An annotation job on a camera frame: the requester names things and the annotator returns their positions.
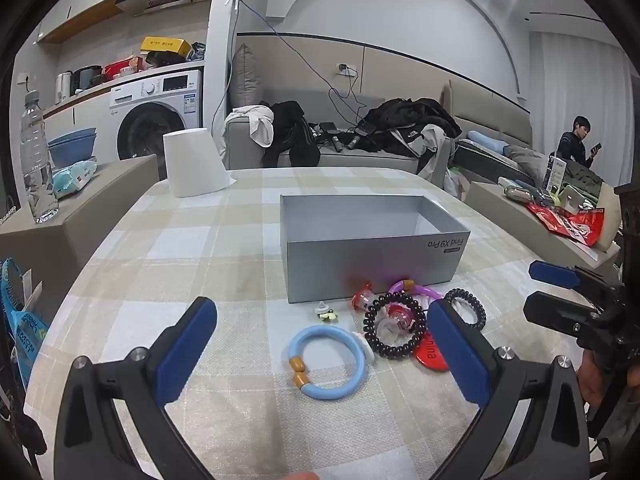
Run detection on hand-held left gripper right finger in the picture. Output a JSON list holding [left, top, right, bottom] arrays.
[[426, 299, 591, 480]]

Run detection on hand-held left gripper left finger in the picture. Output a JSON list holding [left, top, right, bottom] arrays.
[[54, 296, 219, 480]]

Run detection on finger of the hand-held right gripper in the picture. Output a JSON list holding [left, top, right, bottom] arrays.
[[523, 291, 608, 348], [528, 260, 623, 306]]

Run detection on red round badge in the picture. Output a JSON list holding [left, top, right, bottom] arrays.
[[410, 330, 451, 372]]

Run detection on black spiral hair tie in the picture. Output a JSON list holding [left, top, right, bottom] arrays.
[[444, 288, 487, 332]]

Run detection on black bead bracelet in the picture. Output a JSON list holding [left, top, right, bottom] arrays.
[[363, 292, 429, 359]]

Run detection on light blue bracelet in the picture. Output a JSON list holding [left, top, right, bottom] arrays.
[[286, 324, 369, 401]]

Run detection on grey cardboard box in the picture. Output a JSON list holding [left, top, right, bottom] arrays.
[[280, 194, 472, 304]]

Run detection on person's right hand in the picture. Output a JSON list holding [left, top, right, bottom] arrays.
[[576, 351, 640, 409]]

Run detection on red snack bag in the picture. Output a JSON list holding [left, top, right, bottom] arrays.
[[526, 203, 606, 247]]

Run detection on small white device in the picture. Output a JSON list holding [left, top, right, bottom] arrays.
[[560, 185, 586, 213]]

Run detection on grey bench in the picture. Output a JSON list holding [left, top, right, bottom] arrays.
[[465, 180, 621, 271], [0, 154, 161, 321]]

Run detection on beige case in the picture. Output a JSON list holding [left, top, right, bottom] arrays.
[[502, 185, 536, 206]]

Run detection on checked tablecloth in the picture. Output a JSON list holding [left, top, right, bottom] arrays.
[[27, 166, 621, 480]]

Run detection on white sign stand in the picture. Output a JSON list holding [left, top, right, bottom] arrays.
[[545, 155, 568, 193]]

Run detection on grey blanket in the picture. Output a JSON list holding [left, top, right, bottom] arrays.
[[505, 145, 601, 191]]

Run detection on white plastic bag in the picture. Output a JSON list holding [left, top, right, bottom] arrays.
[[447, 167, 471, 201]]

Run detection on light blue pillow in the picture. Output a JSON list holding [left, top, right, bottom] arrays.
[[467, 130, 511, 153]]

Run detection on blue printed bag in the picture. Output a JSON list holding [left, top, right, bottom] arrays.
[[0, 257, 51, 386]]

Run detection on grey white jacket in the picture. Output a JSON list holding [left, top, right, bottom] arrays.
[[390, 122, 453, 183]]

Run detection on white paper bucket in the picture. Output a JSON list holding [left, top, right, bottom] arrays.
[[163, 129, 236, 198]]

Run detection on white curtain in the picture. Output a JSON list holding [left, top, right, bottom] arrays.
[[530, 30, 636, 161]]

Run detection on wet wipes pack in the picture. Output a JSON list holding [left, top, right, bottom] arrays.
[[51, 159, 98, 199]]

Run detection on pile of black jackets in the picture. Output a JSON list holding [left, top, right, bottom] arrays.
[[357, 97, 463, 156]]

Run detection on grey sofa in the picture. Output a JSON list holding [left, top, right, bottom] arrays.
[[222, 87, 451, 186]]

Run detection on blue plastic basins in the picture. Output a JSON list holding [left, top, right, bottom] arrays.
[[47, 127, 97, 168]]

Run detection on white garment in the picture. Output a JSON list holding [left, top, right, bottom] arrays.
[[225, 104, 276, 148]]

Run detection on clear water bottle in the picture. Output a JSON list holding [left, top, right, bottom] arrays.
[[20, 90, 60, 224]]

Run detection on black clothing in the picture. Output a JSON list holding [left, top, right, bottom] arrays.
[[260, 101, 322, 168]]

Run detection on white washing machine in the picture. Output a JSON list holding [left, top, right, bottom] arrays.
[[109, 69, 204, 162]]

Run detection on grey pillow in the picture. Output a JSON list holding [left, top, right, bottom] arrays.
[[229, 42, 264, 111]]

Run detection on red basket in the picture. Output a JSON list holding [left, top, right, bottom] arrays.
[[102, 57, 143, 79]]

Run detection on black kitchen appliance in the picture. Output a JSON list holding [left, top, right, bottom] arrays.
[[72, 65, 103, 95]]

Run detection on yellow box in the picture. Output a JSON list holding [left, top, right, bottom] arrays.
[[140, 36, 192, 56]]

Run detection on purple bracelet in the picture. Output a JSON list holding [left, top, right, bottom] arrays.
[[387, 278, 445, 311]]

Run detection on blue cable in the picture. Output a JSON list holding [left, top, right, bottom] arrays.
[[162, 0, 371, 133]]

